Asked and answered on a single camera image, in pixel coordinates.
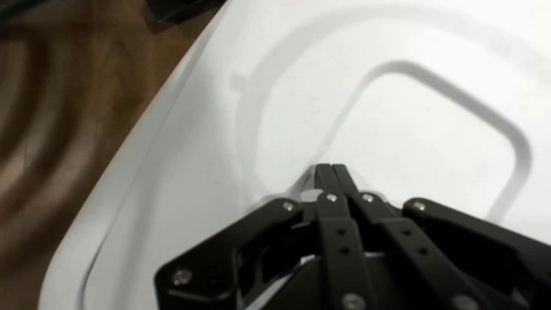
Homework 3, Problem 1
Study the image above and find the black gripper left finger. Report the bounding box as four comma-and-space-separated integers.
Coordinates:
153, 161, 377, 310

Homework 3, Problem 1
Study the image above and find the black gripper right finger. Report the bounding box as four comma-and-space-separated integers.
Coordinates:
332, 163, 551, 310

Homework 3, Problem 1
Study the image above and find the white bin lid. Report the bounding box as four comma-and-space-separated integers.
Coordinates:
36, 0, 551, 310

